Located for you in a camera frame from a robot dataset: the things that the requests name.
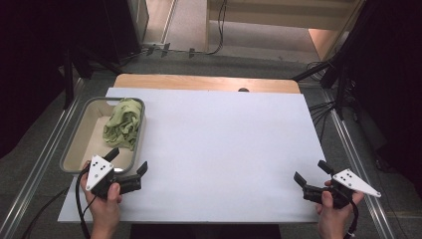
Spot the black metal stand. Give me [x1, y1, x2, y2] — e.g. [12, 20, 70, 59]
[63, 46, 123, 111]
[292, 49, 349, 121]

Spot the aluminium floor rail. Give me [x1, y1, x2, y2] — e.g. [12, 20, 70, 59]
[321, 89, 397, 239]
[0, 78, 86, 239]

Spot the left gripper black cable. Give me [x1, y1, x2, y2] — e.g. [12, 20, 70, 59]
[75, 164, 99, 239]

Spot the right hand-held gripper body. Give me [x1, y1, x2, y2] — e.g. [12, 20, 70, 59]
[303, 168, 382, 210]

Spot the dark curtain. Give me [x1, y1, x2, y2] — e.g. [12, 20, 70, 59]
[326, 0, 422, 200]
[0, 0, 142, 159]

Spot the light wooden furniture frame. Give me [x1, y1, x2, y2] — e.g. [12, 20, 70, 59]
[204, 0, 366, 63]

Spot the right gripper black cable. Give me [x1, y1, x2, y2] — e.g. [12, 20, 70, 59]
[344, 200, 360, 239]

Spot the white table mat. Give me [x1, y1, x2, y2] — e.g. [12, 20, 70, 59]
[57, 87, 334, 224]

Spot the person's left hand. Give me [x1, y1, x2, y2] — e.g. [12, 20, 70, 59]
[80, 161, 123, 239]

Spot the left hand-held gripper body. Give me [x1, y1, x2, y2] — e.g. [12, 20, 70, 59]
[85, 154, 143, 200]

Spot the black floor cable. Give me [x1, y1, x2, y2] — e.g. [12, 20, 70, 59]
[21, 187, 71, 239]

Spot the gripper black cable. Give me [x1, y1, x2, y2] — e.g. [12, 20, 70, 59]
[344, 200, 360, 239]
[75, 164, 99, 239]

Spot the bundle of black cables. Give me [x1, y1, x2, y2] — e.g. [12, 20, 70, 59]
[308, 99, 336, 144]

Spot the person's right hand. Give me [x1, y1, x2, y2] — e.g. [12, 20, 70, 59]
[315, 190, 365, 239]

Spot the black hanging cable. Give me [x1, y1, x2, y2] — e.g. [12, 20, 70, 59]
[142, 0, 230, 58]

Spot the green printed baby romper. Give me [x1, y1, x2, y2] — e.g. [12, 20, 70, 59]
[102, 98, 143, 152]

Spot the beige basket with grey rim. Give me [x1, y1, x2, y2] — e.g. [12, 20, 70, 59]
[59, 96, 147, 177]

